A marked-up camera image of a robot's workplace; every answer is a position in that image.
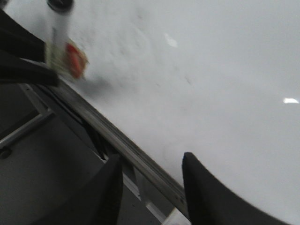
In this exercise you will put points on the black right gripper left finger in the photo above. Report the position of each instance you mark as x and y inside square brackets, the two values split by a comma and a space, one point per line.
[97, 203]

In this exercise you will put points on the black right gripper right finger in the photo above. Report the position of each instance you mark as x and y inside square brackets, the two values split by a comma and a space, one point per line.
[241, 197]

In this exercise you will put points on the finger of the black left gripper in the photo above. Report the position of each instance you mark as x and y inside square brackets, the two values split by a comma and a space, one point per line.
[16, 70]
[16, 40]

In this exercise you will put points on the white whiteboard marker black cap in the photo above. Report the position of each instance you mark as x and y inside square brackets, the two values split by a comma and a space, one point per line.
[61, 53]

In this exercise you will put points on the grey metal table frame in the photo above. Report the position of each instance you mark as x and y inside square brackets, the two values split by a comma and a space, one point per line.
[45, 155]

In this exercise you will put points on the white whiteboard with aluminium frame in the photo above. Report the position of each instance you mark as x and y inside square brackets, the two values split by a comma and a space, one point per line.
[218, 78]

